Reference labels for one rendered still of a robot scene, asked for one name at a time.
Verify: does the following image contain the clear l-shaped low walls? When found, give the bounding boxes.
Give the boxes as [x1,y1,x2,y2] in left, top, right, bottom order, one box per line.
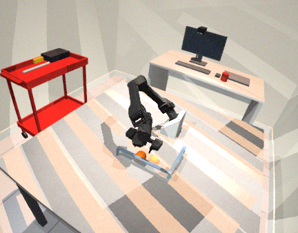
[117,149,186,182]

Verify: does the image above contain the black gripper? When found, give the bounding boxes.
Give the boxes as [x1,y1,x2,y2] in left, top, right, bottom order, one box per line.
[126,127,163,154]

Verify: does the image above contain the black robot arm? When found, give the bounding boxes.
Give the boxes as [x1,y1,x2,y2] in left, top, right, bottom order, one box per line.
[127,75,179,148]

